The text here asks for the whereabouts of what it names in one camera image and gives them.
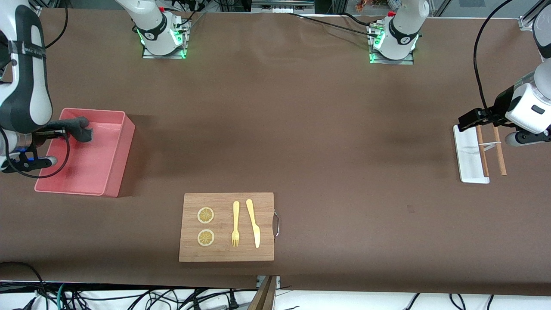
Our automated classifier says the pink and grey cloth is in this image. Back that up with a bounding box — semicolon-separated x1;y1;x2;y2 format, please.
44;116;93;143

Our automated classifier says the white rack tray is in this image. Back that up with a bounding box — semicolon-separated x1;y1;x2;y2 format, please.
453;125;491;185

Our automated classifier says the pink plastic bin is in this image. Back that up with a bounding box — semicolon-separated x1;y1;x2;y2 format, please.
34;108;136;198

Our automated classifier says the brown table cover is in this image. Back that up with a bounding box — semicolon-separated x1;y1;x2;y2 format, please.
0;8;551;296

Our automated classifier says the yellow plastic fork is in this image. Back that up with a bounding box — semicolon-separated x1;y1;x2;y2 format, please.
231;201;240;247

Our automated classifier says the bamboo cutting board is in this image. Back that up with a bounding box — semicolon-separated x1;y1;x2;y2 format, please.
179;192;275;262

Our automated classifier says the yellow plastic knife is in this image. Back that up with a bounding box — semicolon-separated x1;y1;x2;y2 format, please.
246;199;261;248

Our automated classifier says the wooden plank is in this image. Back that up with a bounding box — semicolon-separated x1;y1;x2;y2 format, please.
248;276;278;310

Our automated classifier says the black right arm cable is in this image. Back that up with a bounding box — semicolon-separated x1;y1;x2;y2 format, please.
0;4;70;179

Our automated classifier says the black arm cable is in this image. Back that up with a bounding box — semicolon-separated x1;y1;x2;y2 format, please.
473;0;515;113
0;4;70;179

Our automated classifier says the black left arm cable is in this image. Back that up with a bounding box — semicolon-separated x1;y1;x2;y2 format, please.
473;0;515;113

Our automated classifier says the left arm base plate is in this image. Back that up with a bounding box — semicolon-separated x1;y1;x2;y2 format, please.
368;22;415;65

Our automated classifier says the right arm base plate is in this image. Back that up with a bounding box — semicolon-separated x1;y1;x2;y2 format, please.
142;17;191;59

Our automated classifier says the black cable on table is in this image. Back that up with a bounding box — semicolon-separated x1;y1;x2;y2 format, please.
284;12;381;38

